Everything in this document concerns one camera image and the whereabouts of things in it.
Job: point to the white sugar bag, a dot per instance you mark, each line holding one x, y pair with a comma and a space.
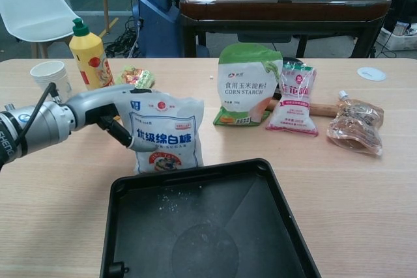
169, 128

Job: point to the pink white salt bag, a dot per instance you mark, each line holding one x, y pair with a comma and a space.
294, 105

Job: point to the brown sauce spout pouch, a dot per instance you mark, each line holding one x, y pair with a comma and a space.
356, 125

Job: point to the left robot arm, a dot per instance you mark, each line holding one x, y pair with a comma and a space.
39, 128

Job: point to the yellow bottle green cap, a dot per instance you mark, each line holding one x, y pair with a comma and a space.
88, 53

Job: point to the black plastic tray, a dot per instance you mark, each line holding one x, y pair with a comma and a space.
208, 226

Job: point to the white chair wooden legs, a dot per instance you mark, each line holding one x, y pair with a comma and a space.
29, 4

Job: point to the green snack packet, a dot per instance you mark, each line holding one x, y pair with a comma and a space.
137, 77

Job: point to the dark brown mahjong table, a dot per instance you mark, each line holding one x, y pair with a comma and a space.
283, 8

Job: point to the white round table grommet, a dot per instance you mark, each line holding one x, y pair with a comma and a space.
371, 74

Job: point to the white cardboard box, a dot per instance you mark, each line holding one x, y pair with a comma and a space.
399, 38

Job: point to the green white corn starch bag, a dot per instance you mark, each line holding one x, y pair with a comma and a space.
244, 89

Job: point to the blue machine base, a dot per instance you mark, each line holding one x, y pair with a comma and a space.
159, 14

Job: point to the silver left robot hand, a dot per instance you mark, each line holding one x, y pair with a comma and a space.
94, 102

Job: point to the white paper cup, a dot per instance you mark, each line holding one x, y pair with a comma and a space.
45, 74

